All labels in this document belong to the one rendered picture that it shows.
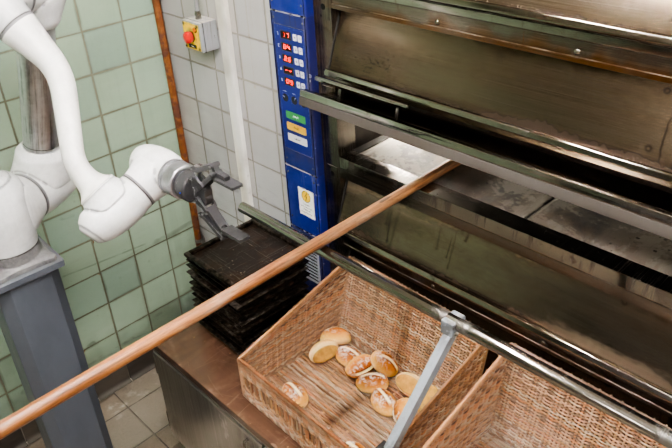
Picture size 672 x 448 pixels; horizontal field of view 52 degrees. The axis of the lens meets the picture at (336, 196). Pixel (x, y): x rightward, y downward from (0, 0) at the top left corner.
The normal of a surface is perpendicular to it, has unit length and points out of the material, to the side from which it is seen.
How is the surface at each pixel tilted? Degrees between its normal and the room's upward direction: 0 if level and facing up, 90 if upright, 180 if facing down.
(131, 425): 0
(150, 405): 0
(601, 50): 90
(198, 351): 0
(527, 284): 70
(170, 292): 90
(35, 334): 90
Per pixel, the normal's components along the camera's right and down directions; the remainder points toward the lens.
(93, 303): 0.70, 0.33
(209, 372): -0.05, -0.87
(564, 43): -0.71, 0.38
